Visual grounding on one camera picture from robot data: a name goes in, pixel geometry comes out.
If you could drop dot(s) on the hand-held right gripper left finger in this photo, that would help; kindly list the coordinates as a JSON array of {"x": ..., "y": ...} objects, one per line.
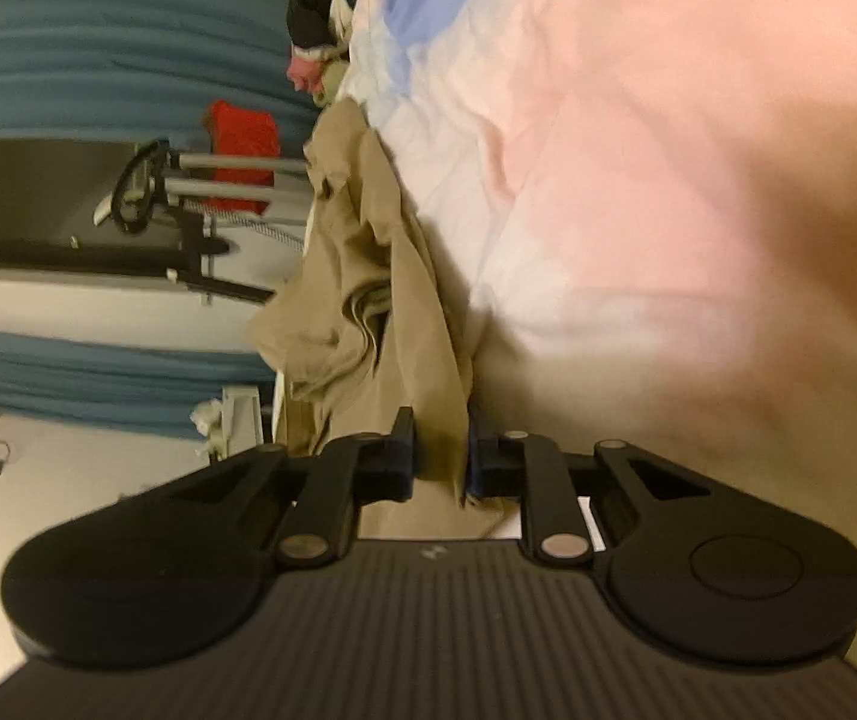
[{"x": 403, "y": 461}]

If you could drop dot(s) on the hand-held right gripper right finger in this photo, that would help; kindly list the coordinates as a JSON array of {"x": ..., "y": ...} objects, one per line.
[{"x": 475, "y": 465}]

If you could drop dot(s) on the tan printed t-shirt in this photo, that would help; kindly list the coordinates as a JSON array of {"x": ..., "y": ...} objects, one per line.
[{"x": 368, "y": 300}]

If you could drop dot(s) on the white dresser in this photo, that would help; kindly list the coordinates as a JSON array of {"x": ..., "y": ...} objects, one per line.
[{"x": 245, "y": 420}]

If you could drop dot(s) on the tissue box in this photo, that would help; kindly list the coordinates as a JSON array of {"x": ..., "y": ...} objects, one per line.
[{"x": 205, "y": 420}]

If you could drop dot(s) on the pastel pink blue duvet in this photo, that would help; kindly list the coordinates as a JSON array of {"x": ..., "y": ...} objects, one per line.
[{"x": 661, "y": 202}]

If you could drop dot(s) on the narrow blue curtain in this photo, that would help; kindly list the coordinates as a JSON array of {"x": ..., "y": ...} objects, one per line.
[{"x": 83, "y": 382}]

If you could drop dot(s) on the red cloth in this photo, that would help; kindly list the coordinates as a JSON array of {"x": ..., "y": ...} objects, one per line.
[{"x": 242, "y": 150}]

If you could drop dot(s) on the pale green plush cloth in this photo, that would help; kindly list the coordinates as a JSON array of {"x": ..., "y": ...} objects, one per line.
[{"x": 329, "y": 86}]

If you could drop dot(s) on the pink cloth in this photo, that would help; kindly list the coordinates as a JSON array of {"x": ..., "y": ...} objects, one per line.
[{"x": 302, "y": 69}]

